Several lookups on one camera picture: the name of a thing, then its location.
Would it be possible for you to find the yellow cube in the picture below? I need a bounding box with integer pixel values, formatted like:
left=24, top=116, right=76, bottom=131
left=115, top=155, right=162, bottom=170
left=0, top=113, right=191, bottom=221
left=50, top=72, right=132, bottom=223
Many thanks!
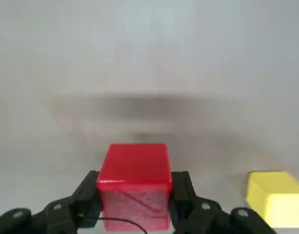
left=245, top=170, right=299, bottom=229

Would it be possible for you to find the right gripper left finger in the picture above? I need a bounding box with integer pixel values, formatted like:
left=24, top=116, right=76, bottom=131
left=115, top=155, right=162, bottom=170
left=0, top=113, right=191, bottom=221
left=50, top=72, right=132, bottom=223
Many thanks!
left=0, top=170, right=102, bottom=234

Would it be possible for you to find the red cube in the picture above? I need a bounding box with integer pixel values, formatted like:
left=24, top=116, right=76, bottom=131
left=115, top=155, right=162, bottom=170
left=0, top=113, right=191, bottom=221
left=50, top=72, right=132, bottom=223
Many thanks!
left=97, top=143, right=173, bottom=232

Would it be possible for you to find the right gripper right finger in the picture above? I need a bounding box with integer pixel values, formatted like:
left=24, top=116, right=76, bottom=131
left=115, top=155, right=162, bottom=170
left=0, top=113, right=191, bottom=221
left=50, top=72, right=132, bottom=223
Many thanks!
left=171, top=170, right=274, bottom=234

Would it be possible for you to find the thin black wire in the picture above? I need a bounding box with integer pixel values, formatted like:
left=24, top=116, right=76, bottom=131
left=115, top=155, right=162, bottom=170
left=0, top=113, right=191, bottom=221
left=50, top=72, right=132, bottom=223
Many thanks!
left=98, top=216, right=147, bottom=232

